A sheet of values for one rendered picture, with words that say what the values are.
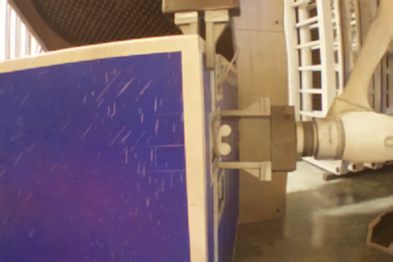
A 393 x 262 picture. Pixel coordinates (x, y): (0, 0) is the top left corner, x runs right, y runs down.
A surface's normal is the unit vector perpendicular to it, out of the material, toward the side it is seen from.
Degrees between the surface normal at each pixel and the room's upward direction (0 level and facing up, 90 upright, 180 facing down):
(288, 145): 69
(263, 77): 90
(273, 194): 90
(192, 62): 90
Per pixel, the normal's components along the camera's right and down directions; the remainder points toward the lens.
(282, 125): -0.18, -0.22
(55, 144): -0.18, 0.15
